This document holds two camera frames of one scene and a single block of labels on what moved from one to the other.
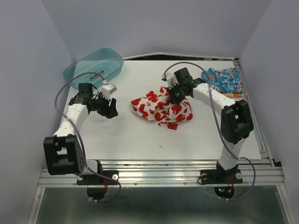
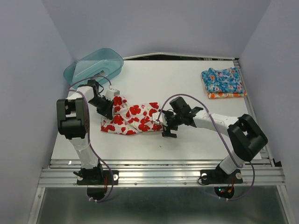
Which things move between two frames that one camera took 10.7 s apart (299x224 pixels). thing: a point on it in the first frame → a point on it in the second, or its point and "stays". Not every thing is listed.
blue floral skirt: [227, 80] stays
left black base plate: [96, 179] stays
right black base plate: [220, 176] stays
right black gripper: [174, 100] → [166, 131]
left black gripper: [109, 112] stays
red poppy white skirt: [156, 105] → [129, 119]
